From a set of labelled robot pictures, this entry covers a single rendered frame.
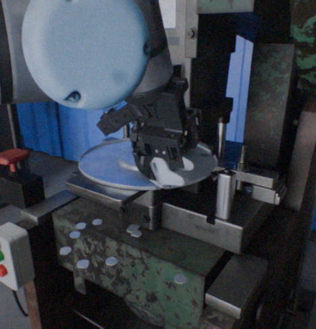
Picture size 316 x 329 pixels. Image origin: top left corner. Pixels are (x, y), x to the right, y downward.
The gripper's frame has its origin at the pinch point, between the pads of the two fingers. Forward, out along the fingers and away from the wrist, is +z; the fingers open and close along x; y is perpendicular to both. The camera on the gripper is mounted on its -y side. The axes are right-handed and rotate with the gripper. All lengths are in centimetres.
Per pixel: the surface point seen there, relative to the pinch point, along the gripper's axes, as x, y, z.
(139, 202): 0.5, -8.4, 9.9
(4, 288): -18, -90, 80
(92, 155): 4.7, -21.7, 3.6
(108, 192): -6.2, -7.2, -1.3
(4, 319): -27, -75, 75
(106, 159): 4.3, -17.1, 3.4
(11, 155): -1.3, -41.7, 3.1
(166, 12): 24.2, -8.0, -18.6
